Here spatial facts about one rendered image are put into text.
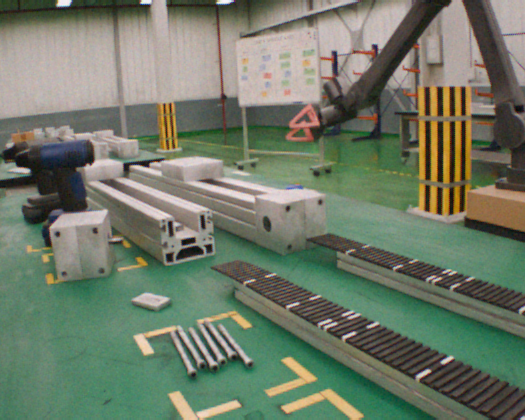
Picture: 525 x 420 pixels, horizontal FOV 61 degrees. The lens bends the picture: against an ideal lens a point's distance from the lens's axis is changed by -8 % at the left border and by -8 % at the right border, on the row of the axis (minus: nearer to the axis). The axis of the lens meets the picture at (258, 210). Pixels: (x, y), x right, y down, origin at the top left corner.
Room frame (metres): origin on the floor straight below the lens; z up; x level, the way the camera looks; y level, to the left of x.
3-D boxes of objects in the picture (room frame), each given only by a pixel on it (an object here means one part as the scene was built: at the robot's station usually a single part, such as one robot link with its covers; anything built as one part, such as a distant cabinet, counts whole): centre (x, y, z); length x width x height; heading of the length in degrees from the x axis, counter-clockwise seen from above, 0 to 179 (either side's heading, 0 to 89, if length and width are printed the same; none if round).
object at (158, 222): (1.17, 0.33, 0.82); 0.80 x 0.10 x 0.09; 31
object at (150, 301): (0.63, 0.16, 0.78); 0.05 x 0.03 x 0.01; 58
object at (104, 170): (1.38, 0.46, 0.87); 0.16 x 0.11 x 0.07; 31
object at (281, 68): (6.91, -0.37, 0.97); 1.51 x 0.50 x 1.95; 47
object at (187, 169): (1.26, 0.17, 0.87); 0.16 x 0.11 x 0.07; 31
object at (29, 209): (1.22, 0.60, 0.89); 0.20 x 0.08 x 0.22; 136
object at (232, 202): (1.26, 0.17, 0.82); 0.80 x 0.10 x 0.09; 31
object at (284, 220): (0.89, -0.07, 0.83); 0.12 x 0.09 x 0.10; 121
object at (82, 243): (0.80, 0.30, 0.83); 0.11 x 0.10 x 0.10; 100
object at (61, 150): (1.00, 0.44, 0.89); 0.20 x 0.08 x 0.22; 103
